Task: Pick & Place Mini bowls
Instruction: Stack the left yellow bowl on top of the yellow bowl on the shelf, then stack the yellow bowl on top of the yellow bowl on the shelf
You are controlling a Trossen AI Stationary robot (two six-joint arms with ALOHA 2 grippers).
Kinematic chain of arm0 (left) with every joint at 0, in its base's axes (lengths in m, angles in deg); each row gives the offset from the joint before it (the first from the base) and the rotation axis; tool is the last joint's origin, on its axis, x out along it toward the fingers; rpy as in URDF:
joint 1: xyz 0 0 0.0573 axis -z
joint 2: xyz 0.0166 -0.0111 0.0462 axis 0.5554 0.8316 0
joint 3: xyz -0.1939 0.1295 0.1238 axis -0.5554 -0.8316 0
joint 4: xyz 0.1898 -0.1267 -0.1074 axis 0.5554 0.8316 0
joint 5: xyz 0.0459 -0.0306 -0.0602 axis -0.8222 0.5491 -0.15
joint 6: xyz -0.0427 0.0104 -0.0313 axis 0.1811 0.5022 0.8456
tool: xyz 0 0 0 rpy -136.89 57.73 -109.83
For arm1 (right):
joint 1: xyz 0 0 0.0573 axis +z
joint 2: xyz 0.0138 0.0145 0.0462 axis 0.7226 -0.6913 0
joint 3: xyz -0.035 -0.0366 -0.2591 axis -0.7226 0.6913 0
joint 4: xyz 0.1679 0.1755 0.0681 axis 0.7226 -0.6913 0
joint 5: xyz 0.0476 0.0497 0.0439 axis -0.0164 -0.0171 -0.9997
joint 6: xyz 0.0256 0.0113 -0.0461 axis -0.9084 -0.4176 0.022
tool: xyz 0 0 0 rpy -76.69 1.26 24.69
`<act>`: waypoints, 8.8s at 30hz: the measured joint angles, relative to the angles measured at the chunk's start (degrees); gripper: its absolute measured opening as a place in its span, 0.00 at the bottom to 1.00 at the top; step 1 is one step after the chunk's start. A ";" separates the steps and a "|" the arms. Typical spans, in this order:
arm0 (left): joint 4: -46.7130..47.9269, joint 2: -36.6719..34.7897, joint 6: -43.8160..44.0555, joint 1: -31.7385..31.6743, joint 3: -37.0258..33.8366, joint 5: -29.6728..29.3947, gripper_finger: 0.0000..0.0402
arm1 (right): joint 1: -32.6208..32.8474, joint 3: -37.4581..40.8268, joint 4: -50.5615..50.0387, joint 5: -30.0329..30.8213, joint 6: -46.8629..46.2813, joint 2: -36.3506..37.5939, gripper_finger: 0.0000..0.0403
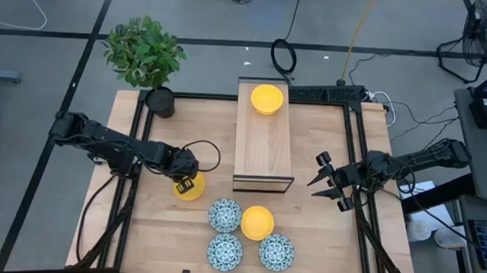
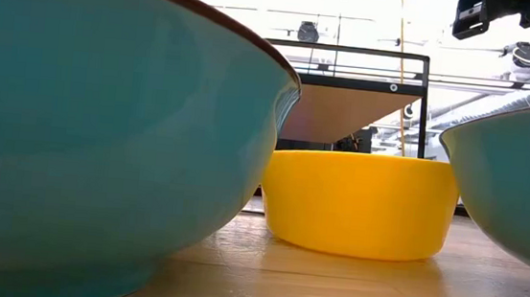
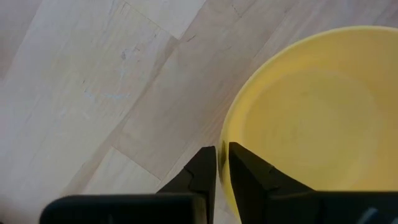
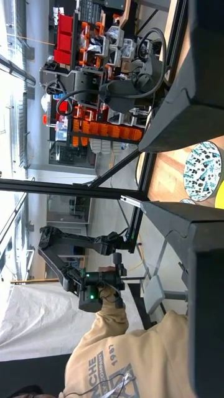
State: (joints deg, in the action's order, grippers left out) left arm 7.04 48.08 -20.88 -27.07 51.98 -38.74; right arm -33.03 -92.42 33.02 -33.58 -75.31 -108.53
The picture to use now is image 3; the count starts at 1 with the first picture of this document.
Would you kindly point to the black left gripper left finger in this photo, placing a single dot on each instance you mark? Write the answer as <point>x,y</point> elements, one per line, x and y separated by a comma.
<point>202,174</point>

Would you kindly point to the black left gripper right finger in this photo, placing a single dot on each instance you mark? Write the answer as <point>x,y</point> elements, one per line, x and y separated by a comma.
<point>248,177</point>

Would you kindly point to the yellow mini bowl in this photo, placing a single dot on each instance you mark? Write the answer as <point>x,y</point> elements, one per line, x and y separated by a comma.
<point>311,109</point>

